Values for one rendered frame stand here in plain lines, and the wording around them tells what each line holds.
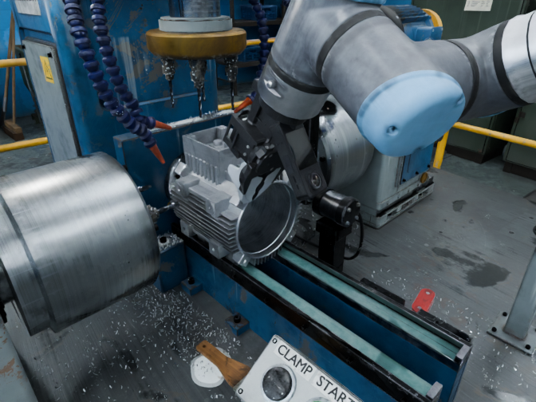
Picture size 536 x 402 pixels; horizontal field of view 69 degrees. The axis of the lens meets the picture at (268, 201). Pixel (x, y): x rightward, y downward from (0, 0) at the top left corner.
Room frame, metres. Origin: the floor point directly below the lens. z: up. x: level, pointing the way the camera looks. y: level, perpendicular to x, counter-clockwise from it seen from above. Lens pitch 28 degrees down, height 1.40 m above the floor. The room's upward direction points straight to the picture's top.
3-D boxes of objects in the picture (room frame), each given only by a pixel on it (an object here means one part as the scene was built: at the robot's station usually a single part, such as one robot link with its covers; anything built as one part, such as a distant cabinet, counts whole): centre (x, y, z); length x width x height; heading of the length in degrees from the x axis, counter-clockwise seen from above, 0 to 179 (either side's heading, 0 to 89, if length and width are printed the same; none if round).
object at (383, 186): (1.16, -0.33, 0.99); 0.35 x 0.31 x 0.37; 134
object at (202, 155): (0.74, 0.09, 1.11); 0.12 x 0.11 x 0.07; 43
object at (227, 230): (0.71, 0.07, 1.02); 0.20 x 0.19 x 0.19; 43
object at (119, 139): (0.86, 0.21, 0.97); 0.30 x 0.11 x 0.34; 134
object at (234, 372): (0.46, 0.05, 0.80); 0.21 x 0.05 x 0.01; 49
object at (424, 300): (0.64, -0.33, 0.81); 0.09 x 0.03 x 0.02; 144
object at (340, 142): (0.98, -0.14, 1.04); 0.41 x 0.25 x 0.25; 134
